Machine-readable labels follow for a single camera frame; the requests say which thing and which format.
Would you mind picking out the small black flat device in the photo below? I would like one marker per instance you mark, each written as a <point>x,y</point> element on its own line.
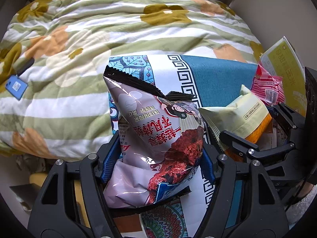
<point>26,65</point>

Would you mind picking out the green cardboard box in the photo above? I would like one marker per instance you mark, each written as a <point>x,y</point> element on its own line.
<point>284,59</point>

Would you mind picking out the pink striped snack packet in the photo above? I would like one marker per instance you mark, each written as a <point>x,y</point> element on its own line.
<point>266,84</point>

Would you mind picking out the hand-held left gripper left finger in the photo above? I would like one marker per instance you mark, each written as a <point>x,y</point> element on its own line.
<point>109,161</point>

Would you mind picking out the lilac snack packet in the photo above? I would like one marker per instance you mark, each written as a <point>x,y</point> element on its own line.
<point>153,133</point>

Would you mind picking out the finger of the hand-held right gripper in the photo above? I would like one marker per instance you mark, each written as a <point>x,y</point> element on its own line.
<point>235,146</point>
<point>289,119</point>

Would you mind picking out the yellow stool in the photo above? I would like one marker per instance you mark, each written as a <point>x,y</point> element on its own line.
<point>37,179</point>

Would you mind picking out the floral striped duvet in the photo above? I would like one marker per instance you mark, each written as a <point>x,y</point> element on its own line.
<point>99,29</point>

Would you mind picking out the blue phone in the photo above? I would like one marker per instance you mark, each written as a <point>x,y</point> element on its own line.
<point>16,86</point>

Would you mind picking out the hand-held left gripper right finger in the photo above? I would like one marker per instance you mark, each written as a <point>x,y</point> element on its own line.
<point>207,164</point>

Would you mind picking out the pale yellow orange snack packet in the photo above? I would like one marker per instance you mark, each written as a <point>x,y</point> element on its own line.
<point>242,114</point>

